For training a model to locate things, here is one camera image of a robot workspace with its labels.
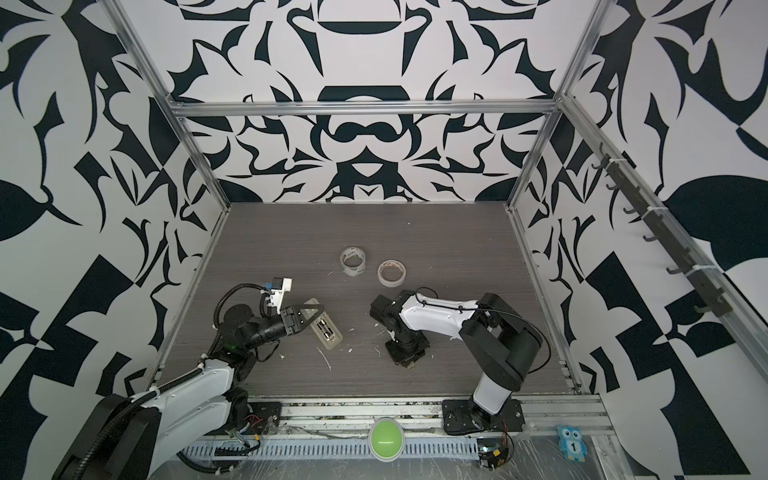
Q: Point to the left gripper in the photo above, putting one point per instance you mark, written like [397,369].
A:
[292,323]

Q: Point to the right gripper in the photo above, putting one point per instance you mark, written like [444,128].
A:
[402,360]

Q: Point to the AAA battery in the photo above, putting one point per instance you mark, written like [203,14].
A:
[325,328]
[323,333]

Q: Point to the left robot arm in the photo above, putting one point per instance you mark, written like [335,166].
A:
[130,437]

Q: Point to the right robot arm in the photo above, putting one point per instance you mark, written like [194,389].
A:
[502,342]

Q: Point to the beige masking tape roll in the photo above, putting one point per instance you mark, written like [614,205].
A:
[391,273]

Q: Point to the clear tape roll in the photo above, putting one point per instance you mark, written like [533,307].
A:
[353,261]

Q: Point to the green push button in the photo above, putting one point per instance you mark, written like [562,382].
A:
[386,440]

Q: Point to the small electronics board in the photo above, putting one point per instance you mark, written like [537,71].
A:
[492,457]

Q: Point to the blue owl number tag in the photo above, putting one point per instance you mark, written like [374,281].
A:
[571,443]

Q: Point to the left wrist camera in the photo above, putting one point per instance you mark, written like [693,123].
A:
[273,295]

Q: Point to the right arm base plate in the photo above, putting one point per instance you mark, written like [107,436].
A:
[464,417]

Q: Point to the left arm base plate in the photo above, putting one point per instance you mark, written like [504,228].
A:
[259,417]

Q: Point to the white slotted cable duct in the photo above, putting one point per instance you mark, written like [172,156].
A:
[453,448]

